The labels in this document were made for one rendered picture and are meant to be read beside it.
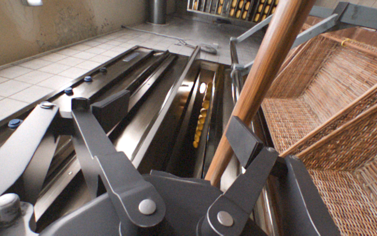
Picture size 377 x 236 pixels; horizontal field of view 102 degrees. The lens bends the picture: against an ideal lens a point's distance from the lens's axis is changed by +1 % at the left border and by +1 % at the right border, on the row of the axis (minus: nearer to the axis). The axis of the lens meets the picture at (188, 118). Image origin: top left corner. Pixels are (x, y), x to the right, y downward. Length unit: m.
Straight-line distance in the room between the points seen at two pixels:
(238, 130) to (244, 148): 0.03
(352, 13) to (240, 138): 0.53
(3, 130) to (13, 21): 0.88
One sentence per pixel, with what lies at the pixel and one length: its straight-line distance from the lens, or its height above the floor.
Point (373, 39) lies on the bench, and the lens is 1.12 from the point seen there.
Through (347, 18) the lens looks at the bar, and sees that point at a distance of 0.64.
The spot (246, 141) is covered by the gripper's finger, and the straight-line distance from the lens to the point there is 0.16.
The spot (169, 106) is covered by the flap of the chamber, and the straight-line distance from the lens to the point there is 0.71.
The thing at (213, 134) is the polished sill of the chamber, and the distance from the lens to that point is 0.84.
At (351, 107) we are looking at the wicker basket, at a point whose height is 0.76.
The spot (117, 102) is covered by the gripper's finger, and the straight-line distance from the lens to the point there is 0.17.
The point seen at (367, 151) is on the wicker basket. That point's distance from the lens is 0.85.
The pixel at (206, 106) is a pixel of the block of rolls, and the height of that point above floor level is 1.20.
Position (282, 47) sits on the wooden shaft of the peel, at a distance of 0.20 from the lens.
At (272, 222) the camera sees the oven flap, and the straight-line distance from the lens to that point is 0.64.
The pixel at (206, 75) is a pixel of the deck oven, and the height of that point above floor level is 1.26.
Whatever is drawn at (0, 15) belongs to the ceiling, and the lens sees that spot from 1.65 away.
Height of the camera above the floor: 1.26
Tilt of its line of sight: 3 degrees up
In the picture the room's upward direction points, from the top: 76 degrees counter-clockwise
